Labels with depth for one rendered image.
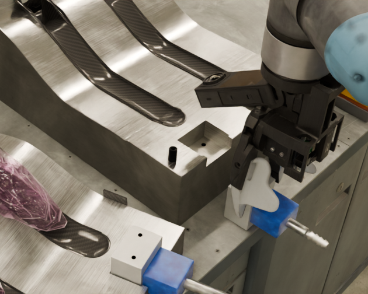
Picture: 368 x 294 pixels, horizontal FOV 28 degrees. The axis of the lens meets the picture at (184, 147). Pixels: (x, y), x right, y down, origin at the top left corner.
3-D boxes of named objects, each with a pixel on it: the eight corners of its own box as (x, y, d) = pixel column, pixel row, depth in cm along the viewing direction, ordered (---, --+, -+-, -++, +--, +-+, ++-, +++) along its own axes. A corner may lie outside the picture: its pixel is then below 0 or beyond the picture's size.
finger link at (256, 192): (259, 245, 83) (285, 177, 78) (217, 218, 85) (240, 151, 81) (272, 236, 85) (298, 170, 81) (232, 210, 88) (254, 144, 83)
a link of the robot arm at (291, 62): (250, 26, 71) (296, -5, 76) (245, 65, 74) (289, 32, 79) (316, 58, 68) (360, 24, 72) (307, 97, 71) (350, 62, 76)
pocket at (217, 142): (231, 159, 91) (233, 137, 89) (202, 181, 88) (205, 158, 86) (202, 142, 94) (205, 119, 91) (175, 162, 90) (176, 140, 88)
